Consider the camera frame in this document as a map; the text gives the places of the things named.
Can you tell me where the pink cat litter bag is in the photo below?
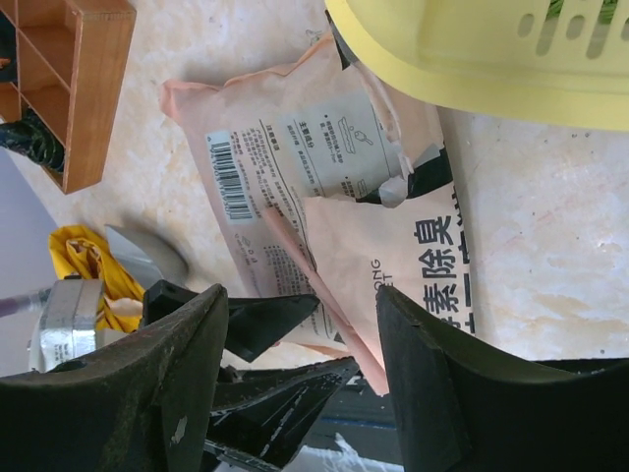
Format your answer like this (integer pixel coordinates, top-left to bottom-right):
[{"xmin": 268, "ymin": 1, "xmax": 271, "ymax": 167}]
[{"xmin": 160, "ymin": 35, "xmax": 475, "ymax": 394}]

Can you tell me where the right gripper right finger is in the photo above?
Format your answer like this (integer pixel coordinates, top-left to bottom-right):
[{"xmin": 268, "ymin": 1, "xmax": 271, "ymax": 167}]
[{"xmin": 376, "ymin": 286, "xmax": 628, "ymax": 471}]

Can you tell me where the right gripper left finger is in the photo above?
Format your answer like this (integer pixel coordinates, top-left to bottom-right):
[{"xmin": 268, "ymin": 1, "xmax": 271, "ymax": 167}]
[{"xmin": 1, "ymin": 284, "xmax": 229, "ymax": 471}]

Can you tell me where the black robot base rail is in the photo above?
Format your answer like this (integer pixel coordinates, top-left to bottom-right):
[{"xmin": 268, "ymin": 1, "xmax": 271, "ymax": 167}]
[{"xmin": 305, "ymin": 375, "xmax": 402, "ymax": 465}]

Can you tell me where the wooden compartment tray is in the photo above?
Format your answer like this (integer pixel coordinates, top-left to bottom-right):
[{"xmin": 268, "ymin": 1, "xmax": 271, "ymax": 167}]
[{"xmin": 1, "ymin": 0, "xmax": 136, "ymax": 194}]

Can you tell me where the yellow cloth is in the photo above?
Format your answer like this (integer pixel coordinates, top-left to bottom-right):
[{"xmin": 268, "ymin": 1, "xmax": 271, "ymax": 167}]
[{"xmin": 48, "ymin": 225, "xmax": 145, "ymax": 333}]

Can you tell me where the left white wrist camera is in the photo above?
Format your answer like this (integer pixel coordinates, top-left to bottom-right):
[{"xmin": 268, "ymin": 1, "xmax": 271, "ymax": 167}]
[{"xmin": 29, "ymin": 278, "xmax": 103, "ymax": 373}]

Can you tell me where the yellow litter box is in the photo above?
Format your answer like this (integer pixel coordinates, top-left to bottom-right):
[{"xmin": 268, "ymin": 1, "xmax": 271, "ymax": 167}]
[{"xmin": 326, "ymin": 0, "xmax": 628, "ymax": 131}]

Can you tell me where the green cat litter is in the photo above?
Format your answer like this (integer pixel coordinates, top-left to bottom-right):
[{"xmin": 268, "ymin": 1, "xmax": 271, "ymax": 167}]
[{"xmin": 545, "ymin": 0, "xmax": 628, "ymax": 26}]

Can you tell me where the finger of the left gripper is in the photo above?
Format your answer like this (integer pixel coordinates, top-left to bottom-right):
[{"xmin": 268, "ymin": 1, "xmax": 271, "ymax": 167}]
[{"xmin": 205, "ymin": 358, "xmax": 359, "ymax": 470}]

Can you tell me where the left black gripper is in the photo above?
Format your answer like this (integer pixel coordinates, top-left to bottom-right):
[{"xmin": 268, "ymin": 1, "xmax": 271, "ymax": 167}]
[{"xmin": 142, "ymin": 279, "xmax": 319, "ymax": 363}]

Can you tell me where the dark rolled item lower left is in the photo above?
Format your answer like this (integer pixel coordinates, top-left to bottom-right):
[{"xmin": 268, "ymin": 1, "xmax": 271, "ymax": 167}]
[{"xmin": 1, "ymin": 108, "xmax": 65, "ymax": 173}]

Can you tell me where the silver metal scoop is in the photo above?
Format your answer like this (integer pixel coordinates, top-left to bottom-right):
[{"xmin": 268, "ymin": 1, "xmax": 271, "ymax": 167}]
[{"xmin": 105, "ymin": 225, "xmax": 189, "ymax": 289}]

